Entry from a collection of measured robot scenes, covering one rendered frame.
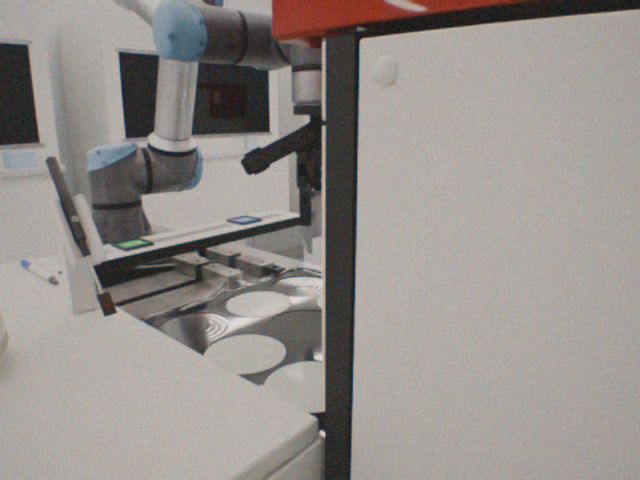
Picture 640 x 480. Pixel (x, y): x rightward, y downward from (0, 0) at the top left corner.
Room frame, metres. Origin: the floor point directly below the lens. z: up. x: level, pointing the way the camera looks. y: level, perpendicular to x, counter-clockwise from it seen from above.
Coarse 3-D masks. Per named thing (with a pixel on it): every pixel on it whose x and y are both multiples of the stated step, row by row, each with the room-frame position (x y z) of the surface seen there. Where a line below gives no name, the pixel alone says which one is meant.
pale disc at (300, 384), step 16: (288, 368) 0.47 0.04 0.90; (304, 368) 0.47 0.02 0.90; (320, 368) 0.47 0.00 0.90; (272, 384) 0.43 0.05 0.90; (288, 384) 0.43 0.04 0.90; (304, 384) 0.43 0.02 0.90; (320, 384) 0.43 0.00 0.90; (288, 400) 0.40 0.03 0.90; (304, 400) 0.40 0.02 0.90; (320, 400) 0.40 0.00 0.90
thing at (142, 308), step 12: (180, 288) 0.78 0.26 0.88; (192, 288) 0.78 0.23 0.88; (204, 288) 0.78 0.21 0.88; (144, 300) 0.72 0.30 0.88; (156, 300) 0.72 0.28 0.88; (168, 300) 0.72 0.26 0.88; (180, 300) 0.72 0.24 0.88; (192, 300) 0.72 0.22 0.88; (132, 312) 0.67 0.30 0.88; (144, 312) 0.67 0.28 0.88; (156, 312) 0.67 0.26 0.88
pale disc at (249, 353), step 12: (240, 336) 0.55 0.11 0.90; (252, 336) 0.55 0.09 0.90; (264, 336) 0.55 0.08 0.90; (216, 348) 0.52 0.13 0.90; (228, 348) 0.52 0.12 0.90; (240, 348) 0.52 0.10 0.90; (252, 348) 0.52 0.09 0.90; (264, 348) 0.52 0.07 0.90; (276, 348) 0.52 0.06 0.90; (216, 360) 0.49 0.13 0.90; (228, 360) 0.49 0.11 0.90; (240, 360) 0.49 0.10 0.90; (252, 360) 0.49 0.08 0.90; (264, 360) 0.49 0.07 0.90; (276, 360) 0.49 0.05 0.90; (240, 372) 0.46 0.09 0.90; (252, 372) 0.46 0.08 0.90
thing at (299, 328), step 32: (256, 288) 0.73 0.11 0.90; (288, 288) 0.73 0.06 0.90; (320, 288) 0.73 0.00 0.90; (160, 320) 0.60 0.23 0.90; (192, 320) 0.60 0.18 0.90; (224, 320) 0.60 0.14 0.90; (256, 320) 0.60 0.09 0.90; (288, 320) 0.60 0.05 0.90; (320, 320) 0.60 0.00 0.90; (288, 352) 0.51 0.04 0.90; (320, 352) 0.51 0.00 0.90; (256, 384) 0.43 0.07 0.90; (320, 416) 0.38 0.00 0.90
